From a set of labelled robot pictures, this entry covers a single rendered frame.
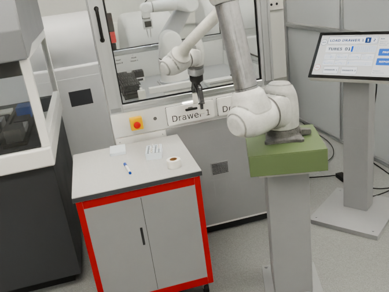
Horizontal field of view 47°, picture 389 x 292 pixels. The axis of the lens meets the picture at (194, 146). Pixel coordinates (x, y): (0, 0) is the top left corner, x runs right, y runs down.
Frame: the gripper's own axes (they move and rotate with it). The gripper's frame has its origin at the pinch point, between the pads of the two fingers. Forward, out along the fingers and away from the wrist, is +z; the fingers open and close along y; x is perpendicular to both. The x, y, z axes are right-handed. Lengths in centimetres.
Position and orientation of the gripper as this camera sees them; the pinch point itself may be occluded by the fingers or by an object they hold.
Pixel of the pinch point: (198, 106)
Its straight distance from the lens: 255.9
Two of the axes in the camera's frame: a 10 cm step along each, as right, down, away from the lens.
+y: -2.6, -5.1, 8.2
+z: 0.7, 8.4, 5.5
